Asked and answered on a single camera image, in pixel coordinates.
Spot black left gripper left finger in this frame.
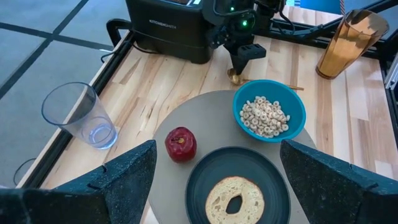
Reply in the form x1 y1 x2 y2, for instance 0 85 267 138
0 139 158 224

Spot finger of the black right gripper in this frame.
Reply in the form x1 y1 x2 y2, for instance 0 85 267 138
238 43 267 60
229 46 250 75

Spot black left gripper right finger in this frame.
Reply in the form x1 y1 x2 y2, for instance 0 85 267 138
279 138 398 224

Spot gold metal spoon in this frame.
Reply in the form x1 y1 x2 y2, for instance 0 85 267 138
226 67 305 91

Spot red apple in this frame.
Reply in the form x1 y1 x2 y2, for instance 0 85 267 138
164 126 198 164

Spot toasted bagel half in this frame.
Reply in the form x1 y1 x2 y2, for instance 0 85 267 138
205 175 266 224

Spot teal bowl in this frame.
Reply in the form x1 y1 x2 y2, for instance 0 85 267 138
232 79 307 144

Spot round grey placemat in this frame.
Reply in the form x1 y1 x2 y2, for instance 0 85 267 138
148 90 317 224

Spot cereal rings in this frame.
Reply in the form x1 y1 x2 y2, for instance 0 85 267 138
239 95 291 139

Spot black toaster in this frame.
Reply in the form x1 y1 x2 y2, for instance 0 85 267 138
125 0 218 65

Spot dark green plate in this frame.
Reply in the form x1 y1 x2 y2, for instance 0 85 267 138
185 146 292 224

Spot amber tumbler of juice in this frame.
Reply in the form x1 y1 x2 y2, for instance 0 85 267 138
315 9 391 80

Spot clear drinking glass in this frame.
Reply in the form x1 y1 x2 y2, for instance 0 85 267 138
41 82 118 150

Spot white aluminium bar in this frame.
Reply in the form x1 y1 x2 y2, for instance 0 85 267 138
384 51 398 91

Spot thin black cable loop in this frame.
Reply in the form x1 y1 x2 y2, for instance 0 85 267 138
12 157 37 187

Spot black toaster power cable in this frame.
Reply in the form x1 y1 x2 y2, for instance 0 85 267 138
99 18 159 63

